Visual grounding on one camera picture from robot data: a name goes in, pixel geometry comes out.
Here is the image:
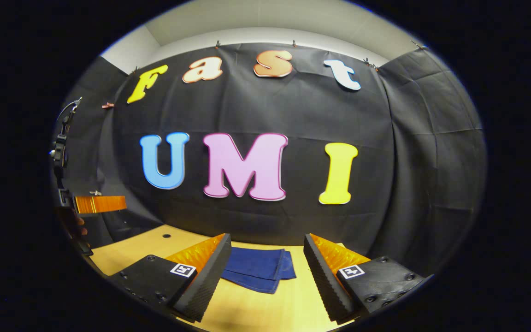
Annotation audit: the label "black backdrop cloth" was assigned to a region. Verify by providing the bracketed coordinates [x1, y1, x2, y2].
[53, 41, 487, 273]

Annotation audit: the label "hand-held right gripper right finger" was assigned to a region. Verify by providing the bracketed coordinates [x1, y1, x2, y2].
[303, 233, 432, 323]

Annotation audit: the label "blue jeans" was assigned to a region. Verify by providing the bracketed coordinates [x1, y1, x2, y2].
[221, 247, 297, 295]

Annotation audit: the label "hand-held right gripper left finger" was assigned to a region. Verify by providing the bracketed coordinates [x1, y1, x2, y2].
[109, 233, 232, 323]

